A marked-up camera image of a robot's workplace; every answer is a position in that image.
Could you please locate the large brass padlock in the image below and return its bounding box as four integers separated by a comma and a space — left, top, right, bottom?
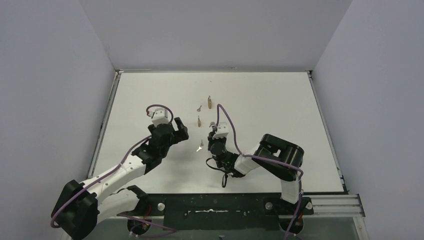
207, 95, 213, 110

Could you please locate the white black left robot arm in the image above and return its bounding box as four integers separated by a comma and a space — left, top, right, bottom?
50, 117, 189, 240

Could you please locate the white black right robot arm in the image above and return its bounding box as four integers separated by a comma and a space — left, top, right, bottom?
207, 131, 305, 214

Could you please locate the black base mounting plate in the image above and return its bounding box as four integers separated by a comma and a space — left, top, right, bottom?
114, 192, 316, 236

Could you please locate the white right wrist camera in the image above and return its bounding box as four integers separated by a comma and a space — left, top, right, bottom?
212, 122, 229, 139

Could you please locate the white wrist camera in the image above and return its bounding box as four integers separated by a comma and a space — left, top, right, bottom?
212, 122, 229, 139
147, 108, 169, 127

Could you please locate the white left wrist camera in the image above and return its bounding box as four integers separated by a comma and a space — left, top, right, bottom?
147, 108, 169, 127

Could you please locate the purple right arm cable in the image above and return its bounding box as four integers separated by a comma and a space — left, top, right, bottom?
216, 103, 305, 240

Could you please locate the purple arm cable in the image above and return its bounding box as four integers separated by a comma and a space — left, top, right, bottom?
49, 104, 175, 229
216, 103, 305, 240

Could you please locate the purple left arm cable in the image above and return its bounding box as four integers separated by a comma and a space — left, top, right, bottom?
49, 104, 175, 229

